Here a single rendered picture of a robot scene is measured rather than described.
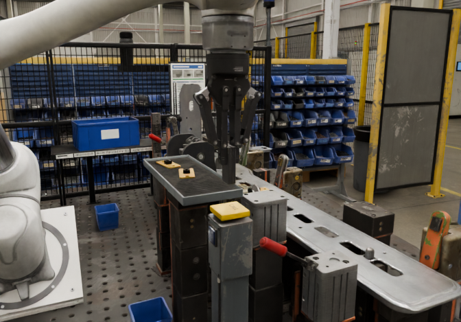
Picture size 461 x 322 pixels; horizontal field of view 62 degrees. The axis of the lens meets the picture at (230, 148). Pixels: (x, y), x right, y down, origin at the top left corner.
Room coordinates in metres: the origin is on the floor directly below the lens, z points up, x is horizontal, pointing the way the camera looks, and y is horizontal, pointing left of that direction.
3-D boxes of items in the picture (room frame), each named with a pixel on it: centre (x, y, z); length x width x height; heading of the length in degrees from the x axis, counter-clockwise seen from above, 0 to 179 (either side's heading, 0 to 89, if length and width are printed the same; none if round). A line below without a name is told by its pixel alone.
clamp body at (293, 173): (1.42, -0.23, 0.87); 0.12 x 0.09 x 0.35; 115
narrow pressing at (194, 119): (1.96, 0.20, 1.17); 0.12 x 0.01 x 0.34; 115
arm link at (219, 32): (0.70, 0.00, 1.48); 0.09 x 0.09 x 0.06
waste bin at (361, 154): (4.38, -1.67, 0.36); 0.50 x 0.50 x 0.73
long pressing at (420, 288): (1.27, -0.11, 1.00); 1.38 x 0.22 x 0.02; 25
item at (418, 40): (3.97, -1.87, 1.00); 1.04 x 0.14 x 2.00; 110
